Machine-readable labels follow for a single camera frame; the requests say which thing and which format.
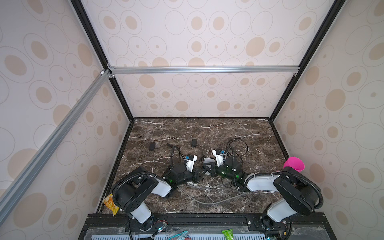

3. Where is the grey ethernet cable upper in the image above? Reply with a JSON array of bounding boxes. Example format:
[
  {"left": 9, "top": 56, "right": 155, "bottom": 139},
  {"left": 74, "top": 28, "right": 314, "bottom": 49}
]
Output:
[{"left": 185, "top": 181, "right": 235, "bottom": 190}]

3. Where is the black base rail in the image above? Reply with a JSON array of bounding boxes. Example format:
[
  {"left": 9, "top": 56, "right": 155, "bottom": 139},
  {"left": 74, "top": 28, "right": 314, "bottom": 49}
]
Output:
[{"left": 81, "top": 213, "right": 332, "bottom": 235}]

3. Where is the pink plastic goblet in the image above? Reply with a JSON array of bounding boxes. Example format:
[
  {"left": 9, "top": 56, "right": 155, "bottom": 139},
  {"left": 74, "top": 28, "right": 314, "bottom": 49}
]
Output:
[{"left": 283, "top": 157, "right": 305, "bottom": 172}]

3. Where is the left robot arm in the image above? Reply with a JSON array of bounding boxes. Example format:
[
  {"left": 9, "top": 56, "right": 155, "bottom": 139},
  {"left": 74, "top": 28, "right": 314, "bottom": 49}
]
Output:
[{"left": 111, "top": 144, "right": 207, "bottom": 224}]

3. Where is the horizontal aluminium rail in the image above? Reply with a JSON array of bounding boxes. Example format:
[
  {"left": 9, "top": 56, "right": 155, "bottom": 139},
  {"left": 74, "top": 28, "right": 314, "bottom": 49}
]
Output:
[{"left": 111, "top": 66, "right": 300, "bottom": 75}]

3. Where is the diagonal aluminium rail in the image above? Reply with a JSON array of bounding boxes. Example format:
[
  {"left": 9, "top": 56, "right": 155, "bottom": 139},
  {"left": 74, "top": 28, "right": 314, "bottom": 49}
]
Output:
[{"left": 1, "top": 69, "right": 112, "bottom": 224}]

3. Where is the white router box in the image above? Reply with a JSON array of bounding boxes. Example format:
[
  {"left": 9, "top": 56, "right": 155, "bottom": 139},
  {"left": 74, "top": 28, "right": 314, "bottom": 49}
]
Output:
[{"left": 203, "top": 158, "right": 216, "bottom": 164}]

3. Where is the black cable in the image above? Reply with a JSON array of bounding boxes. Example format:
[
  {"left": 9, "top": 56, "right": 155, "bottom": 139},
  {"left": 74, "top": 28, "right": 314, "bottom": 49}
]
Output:
[{"left": 225, "top": 137, "right": 249, "bottom": 160}]

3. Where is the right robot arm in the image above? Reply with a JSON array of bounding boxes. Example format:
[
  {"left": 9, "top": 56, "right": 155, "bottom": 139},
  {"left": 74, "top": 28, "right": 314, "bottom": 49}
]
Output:
[{"left": 203, "top": 150, "right": 324, "bottom": 228}]

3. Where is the teal patterned item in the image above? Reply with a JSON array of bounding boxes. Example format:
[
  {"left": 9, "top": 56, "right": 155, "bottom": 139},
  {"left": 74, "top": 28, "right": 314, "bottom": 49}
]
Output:
[{"left": 168, "top": 231, "right": 191, "bottom": 240}]

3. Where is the grey ethernet cable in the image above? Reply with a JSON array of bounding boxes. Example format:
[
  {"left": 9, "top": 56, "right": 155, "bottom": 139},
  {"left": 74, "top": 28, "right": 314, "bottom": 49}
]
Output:
[
  {"left": 176, "top": 187, "right": 250, "bottom": 206},
  {"left": 185, "top": 181, "right": 235, "bottom": 190}
]

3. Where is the yellow snack bag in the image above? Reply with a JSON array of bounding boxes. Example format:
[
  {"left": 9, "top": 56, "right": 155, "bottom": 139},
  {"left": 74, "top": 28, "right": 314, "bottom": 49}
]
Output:
[{"left": 103, "top": 194, "right": 120, "bottom": 216}]

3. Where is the green tube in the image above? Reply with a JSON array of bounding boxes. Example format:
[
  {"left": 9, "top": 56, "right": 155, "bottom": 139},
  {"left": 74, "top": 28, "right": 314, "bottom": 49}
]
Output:
[{"left": 222, "top": 229, "right": 235, "bottom": 240}]

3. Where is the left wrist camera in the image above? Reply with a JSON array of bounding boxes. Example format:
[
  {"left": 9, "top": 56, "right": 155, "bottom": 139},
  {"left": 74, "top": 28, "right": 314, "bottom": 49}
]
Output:
[{"left": 185, "top": 154, "right": 198, "bottom": 173}]

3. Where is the grey ethernet cable lower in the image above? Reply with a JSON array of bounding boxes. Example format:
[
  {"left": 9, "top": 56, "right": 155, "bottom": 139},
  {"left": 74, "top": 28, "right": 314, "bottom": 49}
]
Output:
[{"left": 176, "top": 187, "right": 250, "bottom": 206}]

